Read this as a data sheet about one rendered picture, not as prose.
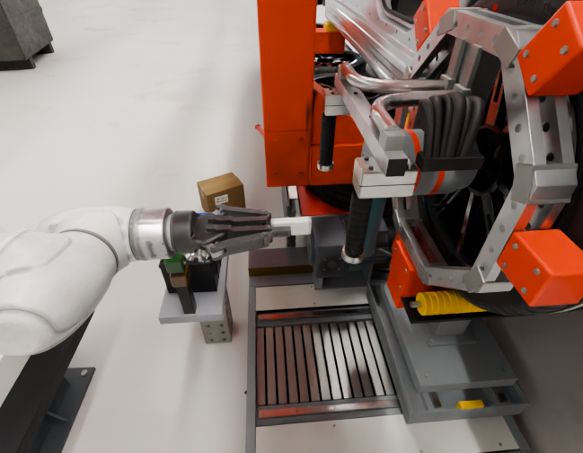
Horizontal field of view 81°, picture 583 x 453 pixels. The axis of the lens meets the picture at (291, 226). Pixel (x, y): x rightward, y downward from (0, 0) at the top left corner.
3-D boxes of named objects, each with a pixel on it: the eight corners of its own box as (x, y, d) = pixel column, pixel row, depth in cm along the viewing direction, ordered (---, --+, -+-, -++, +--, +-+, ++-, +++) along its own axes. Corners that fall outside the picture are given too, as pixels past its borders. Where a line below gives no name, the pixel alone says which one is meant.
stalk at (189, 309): (196, 315, 91) (180, 261, 78) (183, 315, 91) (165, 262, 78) (198, 305, 94) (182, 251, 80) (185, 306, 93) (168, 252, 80)
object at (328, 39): (344, 53, 277) (348, 3, 255) (279, 55, 274) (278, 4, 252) (340, 48, 290) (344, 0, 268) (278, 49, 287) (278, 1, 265)
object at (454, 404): (518, 415, 106) (532, 402, 100) (405, 425, 104) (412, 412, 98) (448, 290, 145) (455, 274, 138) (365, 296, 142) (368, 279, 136)
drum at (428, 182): (467, 206, 73) (492, 146, 64) (370, 210, 72) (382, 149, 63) (440, 172, 84) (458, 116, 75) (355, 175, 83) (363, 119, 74)
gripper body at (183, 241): (181, 233, 65) (231, 230, 65) (173, 265, 58) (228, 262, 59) (173, 200, 60) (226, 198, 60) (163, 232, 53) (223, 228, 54)
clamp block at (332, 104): (362, 115, 81) (365, 93, 78) (324, 116, 80) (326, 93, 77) (357, 107, 85) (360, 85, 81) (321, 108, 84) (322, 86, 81)
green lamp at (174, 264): (184, 272, 80) (181, 261, 77) (167, 273, 80) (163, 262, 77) (187, 261, 83) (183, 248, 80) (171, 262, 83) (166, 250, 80)
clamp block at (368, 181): (412, 197, 55) (420, 168, 52) (357, 199, 54) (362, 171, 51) (402, 180, 59) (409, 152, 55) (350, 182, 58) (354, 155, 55)
